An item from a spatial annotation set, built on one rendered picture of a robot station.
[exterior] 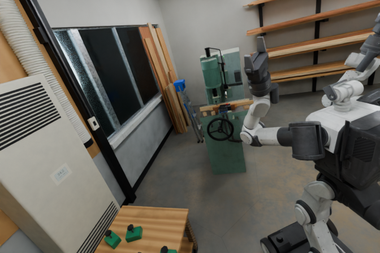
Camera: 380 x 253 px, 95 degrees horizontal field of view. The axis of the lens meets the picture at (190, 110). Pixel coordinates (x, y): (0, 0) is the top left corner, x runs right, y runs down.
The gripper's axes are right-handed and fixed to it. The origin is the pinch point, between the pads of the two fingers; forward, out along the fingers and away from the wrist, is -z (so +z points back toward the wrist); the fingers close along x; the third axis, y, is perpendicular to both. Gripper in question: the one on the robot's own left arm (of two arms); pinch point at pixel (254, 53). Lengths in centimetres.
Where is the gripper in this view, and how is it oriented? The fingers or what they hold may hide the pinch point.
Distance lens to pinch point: 69.4
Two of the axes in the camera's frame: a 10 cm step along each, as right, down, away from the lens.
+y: 7.4, 2.3, -6.3
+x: 5.6, -7.4, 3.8
